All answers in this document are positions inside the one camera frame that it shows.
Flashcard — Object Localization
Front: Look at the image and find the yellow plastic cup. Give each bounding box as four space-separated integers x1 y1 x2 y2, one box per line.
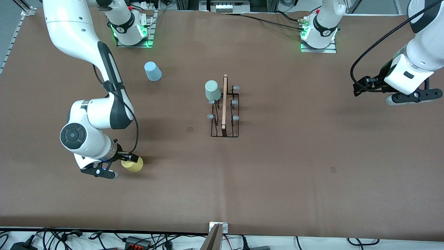
121 156 144 173

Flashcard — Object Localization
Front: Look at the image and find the sage green plastic cup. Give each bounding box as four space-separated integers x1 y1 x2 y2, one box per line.
205 80 222 101

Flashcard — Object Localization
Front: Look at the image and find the black wire cup holder rack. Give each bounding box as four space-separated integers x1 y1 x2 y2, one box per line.
207 74 240 138

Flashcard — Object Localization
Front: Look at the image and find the light blue plastic cup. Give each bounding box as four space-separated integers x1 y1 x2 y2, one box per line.
144 61 162 82

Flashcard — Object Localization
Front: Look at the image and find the brown table cover sheet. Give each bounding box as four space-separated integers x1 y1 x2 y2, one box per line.
0 8 444 242

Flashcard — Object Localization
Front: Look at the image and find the black orange connector box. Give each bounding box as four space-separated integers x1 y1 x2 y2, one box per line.
125 236 152 249

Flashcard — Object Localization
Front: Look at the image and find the black power adapter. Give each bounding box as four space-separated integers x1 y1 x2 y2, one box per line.
10 242 38 250

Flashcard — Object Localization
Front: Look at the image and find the white power strip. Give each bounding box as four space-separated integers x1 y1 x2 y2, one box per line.
132 0 163 11

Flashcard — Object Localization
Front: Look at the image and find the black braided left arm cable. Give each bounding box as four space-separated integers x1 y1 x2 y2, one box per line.
350 0 434 91

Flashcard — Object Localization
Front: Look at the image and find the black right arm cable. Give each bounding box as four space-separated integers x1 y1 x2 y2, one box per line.
92 64 139 156

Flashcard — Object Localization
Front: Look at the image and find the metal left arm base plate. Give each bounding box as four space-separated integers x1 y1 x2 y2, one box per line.
300 33 337 53

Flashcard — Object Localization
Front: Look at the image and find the black plug cable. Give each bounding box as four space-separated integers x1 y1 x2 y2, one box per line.
35 227 84 250

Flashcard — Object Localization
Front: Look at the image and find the grey camera stand beam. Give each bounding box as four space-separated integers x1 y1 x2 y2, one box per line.
200 223 222 250

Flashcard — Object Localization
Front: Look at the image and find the black base power cable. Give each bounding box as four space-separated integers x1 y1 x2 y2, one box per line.
239 10 307 32

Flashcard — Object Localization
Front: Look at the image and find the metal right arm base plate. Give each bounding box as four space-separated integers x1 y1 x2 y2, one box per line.
116 9 154 48

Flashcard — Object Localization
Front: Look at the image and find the perforated metal edge rail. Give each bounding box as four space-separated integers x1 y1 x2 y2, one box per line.
0 16 26 75

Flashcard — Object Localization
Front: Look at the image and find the black cable loop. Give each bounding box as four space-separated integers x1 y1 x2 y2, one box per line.
347 238 380 246

